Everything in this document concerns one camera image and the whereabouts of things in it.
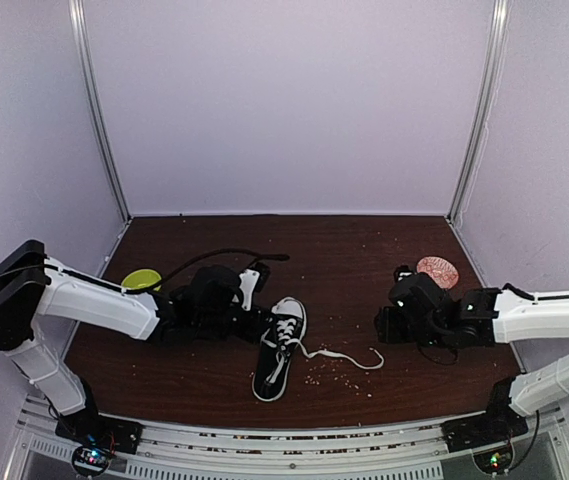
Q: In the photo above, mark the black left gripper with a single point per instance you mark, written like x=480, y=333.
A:
x=257, y=327

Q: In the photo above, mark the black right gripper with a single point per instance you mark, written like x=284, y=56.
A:
x=386, y=326

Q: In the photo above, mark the white shoelace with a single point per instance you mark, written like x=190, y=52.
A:
x=349, y=356

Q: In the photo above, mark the black white canvas sneaker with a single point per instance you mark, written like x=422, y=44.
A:
x=285, y=329

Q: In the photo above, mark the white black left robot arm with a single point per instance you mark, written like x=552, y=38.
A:
x=34, y=285

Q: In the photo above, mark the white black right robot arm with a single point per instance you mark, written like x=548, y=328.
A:
x=491, y=316

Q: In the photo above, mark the pink patterned bowl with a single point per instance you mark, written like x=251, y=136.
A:
x=440, y=270

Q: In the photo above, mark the green plastic bowl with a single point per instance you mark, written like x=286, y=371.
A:
x=142, y=279

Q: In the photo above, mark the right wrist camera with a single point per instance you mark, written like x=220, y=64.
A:
x=402, y=272

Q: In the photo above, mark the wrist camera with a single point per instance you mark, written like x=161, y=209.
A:
x=402, y=272
x=252, y=281

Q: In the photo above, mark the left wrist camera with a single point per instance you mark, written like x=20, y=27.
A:
x=252, y=281

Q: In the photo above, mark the aluminium front rail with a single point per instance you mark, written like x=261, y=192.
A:
x=409, y=450

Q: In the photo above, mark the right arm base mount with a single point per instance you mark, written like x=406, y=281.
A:
x=488, y=439

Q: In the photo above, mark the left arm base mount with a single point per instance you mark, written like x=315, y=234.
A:
x=99, y=442

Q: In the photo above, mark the right aluminium frame post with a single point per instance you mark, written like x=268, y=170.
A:
x=488, y=88

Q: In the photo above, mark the aluminium frame post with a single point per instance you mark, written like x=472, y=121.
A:
x=96, y=114
x=488, y=88

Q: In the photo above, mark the left aluminium frame post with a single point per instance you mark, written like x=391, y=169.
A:
x=96, y=114

